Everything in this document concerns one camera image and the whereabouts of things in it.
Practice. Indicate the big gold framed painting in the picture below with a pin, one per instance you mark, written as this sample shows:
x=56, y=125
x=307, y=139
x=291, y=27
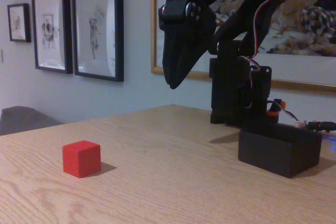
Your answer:
x=302, y=37

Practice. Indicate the red cube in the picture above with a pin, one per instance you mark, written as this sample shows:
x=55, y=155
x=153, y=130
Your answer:
x=80, y=159

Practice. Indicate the black box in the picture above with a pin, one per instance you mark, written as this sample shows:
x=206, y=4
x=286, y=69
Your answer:
x=275, y=153

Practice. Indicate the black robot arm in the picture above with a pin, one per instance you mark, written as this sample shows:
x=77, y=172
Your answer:
x=228, y=90

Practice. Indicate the medium black picture frame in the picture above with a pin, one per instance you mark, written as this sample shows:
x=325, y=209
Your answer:
x=51, y=30

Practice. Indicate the small black picture frame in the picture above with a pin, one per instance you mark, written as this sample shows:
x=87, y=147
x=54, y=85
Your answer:
x=18, y=22

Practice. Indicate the large black picture frame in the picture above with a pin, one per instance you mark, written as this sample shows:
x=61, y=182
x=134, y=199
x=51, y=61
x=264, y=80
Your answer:
x=98, y=31

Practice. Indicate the orange black clamp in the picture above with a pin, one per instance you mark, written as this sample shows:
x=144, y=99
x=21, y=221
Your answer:
x=274, y=110

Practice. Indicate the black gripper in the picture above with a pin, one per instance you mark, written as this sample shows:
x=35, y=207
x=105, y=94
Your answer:
x=176, y=51

